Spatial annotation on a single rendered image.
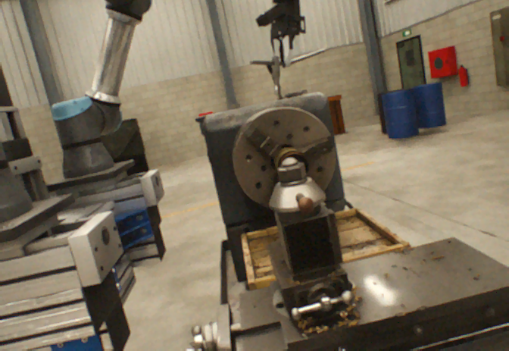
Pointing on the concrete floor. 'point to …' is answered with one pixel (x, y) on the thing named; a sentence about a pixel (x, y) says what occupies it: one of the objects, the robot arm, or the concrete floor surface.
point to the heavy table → (336, 114)
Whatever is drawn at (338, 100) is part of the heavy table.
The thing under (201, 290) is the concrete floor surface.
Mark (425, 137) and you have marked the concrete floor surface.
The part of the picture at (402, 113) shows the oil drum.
